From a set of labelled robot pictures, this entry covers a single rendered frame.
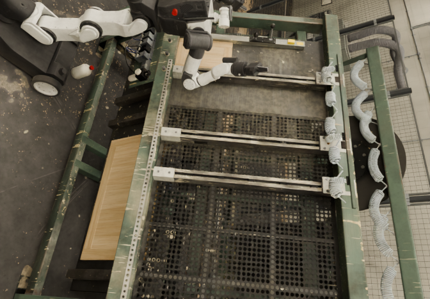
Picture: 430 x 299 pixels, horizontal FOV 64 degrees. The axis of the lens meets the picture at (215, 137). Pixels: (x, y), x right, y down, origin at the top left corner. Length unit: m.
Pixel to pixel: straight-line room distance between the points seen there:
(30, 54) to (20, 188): 0.90
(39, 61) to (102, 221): 1.18
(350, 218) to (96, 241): 1.61
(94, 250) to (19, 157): 0.79
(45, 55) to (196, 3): 1.20
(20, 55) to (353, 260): 2.35
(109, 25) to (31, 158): 1.06
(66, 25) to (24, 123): 0.73
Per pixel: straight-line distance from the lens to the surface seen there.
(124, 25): 2.30
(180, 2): 2.05
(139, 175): 2.11
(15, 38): 2.64
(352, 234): 2.07
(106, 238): 2.45
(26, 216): 2.64
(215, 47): 2.68
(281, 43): 2.74
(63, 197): 2.57
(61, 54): 2.80
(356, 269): 2.04
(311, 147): 2.22
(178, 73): 2.47
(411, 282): 2.50
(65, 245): 2.82
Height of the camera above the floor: 2.22
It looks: 28 degrees down
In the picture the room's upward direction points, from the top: 79 degrees clockwise
